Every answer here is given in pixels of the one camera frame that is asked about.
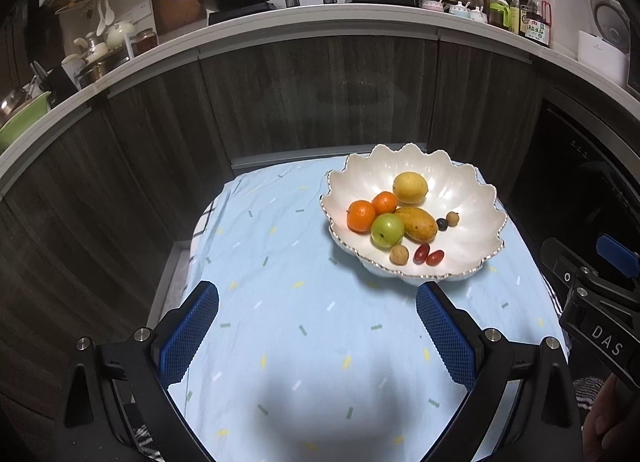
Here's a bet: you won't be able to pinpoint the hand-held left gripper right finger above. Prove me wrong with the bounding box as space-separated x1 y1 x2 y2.
415 282 586 462

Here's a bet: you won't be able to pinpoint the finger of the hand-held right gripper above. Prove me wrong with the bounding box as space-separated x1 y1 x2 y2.
596 234 640 288
541 237 640 315

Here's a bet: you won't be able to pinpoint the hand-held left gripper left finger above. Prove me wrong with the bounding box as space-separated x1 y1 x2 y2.
64 280 221 462

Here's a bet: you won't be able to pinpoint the yellow mango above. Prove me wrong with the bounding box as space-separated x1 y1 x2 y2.
393 207 437 243

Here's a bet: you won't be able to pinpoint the green apple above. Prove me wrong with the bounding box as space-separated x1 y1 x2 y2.
370 213 405 249

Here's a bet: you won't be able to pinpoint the white scalloped ceramic bowl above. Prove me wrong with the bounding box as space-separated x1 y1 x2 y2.
320 143 507 287

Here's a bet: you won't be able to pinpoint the orange tangerine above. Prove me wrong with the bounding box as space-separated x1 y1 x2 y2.
371 191 399 216
346 200 377 233

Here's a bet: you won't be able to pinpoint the yellow lemon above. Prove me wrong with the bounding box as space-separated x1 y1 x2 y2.
392 171 429 206

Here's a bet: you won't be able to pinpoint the person's right hand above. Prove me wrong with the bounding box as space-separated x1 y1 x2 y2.
582 374 640 462

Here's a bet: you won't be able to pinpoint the grey striped fringed blanket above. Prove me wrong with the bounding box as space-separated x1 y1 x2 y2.
125 374 608 462

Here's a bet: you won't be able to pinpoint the black built-in oven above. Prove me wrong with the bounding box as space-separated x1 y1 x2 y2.
505 97 640 303

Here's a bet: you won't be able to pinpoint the light blue patterned cloth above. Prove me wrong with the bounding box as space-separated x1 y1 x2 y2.
167 154 571 462

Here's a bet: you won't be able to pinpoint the white box appliance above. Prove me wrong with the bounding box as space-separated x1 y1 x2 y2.
577 31 628 85

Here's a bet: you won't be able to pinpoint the green oil jug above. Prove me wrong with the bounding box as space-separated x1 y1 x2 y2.
487 0 513 33

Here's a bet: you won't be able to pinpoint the dark wood base cabinet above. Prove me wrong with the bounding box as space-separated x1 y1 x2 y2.
0 32 640 393

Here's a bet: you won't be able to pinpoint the black utensil holder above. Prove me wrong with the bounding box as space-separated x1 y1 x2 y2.
30 62 80 95

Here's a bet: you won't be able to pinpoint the pile of dishes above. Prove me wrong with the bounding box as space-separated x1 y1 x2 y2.
61 32 131 88

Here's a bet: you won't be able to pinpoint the glass jar red contents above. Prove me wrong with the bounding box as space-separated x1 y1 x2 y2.
132 28 157 55

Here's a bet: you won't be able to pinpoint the steel bowl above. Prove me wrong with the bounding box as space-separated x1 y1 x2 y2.
0 87 31 115

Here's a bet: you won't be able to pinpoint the white teapot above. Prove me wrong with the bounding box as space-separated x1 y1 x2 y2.
106 21 137 49

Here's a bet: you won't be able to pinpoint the black gas stove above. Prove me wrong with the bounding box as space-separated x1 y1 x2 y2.
207 0 416 25

